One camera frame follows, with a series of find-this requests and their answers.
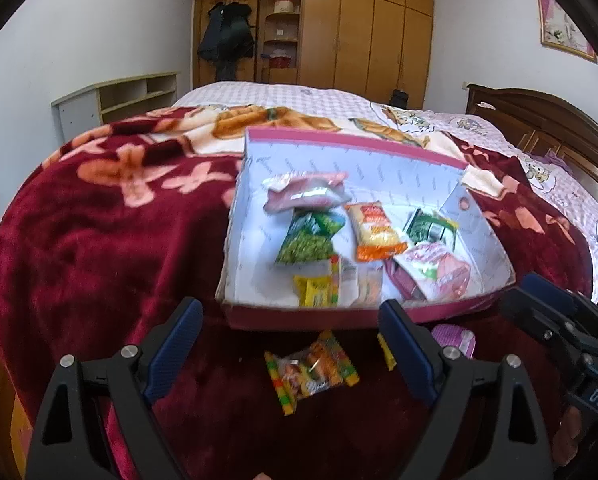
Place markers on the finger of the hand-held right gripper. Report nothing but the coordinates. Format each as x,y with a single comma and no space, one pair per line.
549,287
534,317

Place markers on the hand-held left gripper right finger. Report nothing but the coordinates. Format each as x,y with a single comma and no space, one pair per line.
409,355

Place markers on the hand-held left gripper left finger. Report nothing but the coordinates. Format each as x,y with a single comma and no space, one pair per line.
174,350

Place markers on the pink cardboard box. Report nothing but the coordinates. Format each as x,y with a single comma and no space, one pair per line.
329,317

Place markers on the peach jelly drink pouch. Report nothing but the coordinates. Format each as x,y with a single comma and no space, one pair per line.
434,270

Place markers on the burger gummy candy bag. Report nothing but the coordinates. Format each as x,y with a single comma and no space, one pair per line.
309,375

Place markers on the dark green snack packet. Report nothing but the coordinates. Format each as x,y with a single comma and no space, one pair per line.
429,230

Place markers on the orange snack packet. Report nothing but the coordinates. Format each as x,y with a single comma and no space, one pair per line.
376,232

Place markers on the person's right hand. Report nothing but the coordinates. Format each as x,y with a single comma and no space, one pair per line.
571,435

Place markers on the small yellow snack packet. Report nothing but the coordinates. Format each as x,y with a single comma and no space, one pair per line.
386,355

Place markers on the maroon snack packet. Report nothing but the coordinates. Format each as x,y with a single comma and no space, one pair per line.
399,280

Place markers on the clear gummy candy packet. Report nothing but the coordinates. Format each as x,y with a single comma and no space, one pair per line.
359,285

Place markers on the red floral blanket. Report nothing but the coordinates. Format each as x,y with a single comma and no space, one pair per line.
104,240

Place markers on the green pea snack packet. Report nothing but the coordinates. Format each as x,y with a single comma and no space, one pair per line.
304,245

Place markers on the dark wooden headboard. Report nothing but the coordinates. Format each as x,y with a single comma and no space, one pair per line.
554,120

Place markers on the pink white snack packet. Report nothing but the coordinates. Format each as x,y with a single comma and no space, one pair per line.
304,195

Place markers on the small black object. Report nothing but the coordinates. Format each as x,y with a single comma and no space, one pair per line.
400,97

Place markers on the white shelf unit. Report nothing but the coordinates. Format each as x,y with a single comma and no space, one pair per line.
114,102

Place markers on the red container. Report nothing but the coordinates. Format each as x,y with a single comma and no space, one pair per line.
280,59

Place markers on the hanging black coat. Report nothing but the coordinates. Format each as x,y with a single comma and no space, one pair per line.
226,35

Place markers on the wooden wardrobe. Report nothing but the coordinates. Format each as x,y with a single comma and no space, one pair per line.
359,30

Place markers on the wooden corner shelf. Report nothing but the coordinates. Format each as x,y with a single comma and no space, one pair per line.
281,35

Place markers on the white pot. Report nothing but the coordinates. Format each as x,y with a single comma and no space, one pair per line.
284,6

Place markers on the framed wall picture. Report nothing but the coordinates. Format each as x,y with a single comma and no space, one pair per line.
564,20

